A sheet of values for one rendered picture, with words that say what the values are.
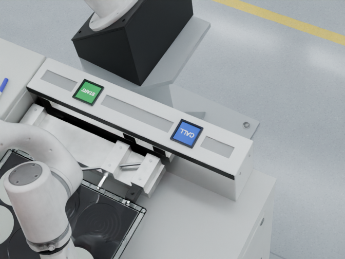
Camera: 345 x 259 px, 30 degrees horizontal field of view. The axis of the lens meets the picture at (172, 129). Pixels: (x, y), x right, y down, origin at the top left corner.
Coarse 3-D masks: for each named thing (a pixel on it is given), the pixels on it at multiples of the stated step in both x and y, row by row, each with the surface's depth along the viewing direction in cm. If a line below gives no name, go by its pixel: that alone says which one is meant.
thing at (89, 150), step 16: (48, 128) 156; (64, 128) 156; (80, 128) 155; (64, 144) 154; (80, 144) 153; (96, 144) 153; (112, 144) 152; (80, 160) 151; (96, 160) 151; (128, 160) 150; (128, 176) 148; (160, 176) 148; (144, 192) 146
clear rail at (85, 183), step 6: (12, 150) 152; (18, 150) 152; (24, 156) 151; (30, 156) 150; (84, 180) 146; (90, 186) 145; (96, 186) 145; (102, 192) 144; (108, 192) 144; (114, 198) 143; (120, 198) 143; (126, 204) 142; (132, 204) 142; (138, 210) 141
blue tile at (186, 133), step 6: (180, 126) 143; (186, 126) 143; (192, 126) 143; (180, 132) 142; (186, 132) 142; (192, 132) 142; (198, 132) 142; (174, 138) 142; (180, 138) 142; (186, 138) 142; (192, 138) 141
